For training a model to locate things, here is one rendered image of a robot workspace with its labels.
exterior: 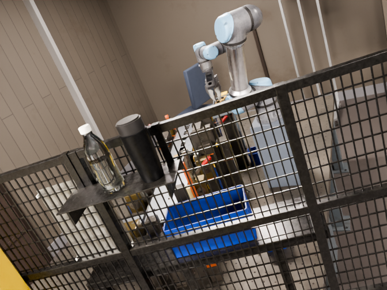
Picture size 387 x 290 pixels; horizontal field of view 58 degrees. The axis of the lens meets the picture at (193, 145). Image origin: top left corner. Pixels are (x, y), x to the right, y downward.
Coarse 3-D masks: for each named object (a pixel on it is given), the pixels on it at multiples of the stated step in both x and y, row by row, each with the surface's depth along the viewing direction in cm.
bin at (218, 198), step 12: (216, 192) 131; (240, 192) 130; (180, 204) 134; (192, 204) 133; (204, 204) 133; (228, 204) 133; (240, 204) 132; (168, 216) 130; (192, 216) 136; (216, 216) 135; (228, 216) 116; (168, 228) 126; (180, 228) 119; (216, 240) 120; (228, 240) 120; (240, 240) 120; (192, 252) 123
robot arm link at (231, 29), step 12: (228, 12) 153; (240, 12) 152; (216, 24) 155; (228, 24) 149; (240, 24) 151; (252, 24) 154; (228, 36) 152; (240, 36) 154; (228, 48) 160; (240, 48) 160; (228, 60) 166; (240, 60) 164; (240, 72) 168; (240, 84) 172; (228, 96) 180; (240, 108) 178
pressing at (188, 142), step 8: (184, 128) 260; (176, 136) 250; (184, 136) 246; (176, 144) 236; (176, 152) 223; (184, 176) 189; (176, 184) 184; (184, 184) 180; (152, 200) 177; (160, 200) 174; (168, 200) 171; (176, 200) 168; (144, 216) 166; (160, 216) 160
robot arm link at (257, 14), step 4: (248, 8) 153; (252, 8) 153; (256, 8) 154; (252, 12) 152; (256, 12) 153; (260, 12) 156; (256, 16) 153; (260, 16) 155; (256, 20) 154; (260, 20) 156; (256, 24) 155; (256, 28) 165; (248, 32) 171; (224, 48) 193; (224, 52) 196
